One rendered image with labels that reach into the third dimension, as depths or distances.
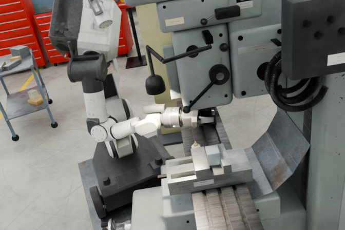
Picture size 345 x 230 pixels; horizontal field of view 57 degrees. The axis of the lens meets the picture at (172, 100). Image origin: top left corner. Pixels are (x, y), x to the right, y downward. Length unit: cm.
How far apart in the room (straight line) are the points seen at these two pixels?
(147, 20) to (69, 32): 152
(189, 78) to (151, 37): 187
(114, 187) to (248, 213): 100
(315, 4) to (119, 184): 158
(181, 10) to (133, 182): 129
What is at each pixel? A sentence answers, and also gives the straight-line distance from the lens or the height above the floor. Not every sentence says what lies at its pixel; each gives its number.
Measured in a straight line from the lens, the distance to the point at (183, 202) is 146.
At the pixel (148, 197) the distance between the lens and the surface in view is 169.
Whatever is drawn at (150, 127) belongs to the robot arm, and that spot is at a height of 121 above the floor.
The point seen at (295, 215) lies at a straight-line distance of 158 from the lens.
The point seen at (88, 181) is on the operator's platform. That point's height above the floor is 40.
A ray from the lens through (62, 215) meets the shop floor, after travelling 295.
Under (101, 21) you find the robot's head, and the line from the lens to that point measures 138.
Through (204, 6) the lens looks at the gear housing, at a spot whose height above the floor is 169.
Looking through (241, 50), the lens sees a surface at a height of 153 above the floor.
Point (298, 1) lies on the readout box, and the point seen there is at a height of 172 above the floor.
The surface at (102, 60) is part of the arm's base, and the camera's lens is 143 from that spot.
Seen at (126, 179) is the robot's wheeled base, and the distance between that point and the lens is 209.
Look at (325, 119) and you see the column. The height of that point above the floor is 127.
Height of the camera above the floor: 192
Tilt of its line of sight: 28 degrees down
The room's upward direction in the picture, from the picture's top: 10 degrees counter-clockwise
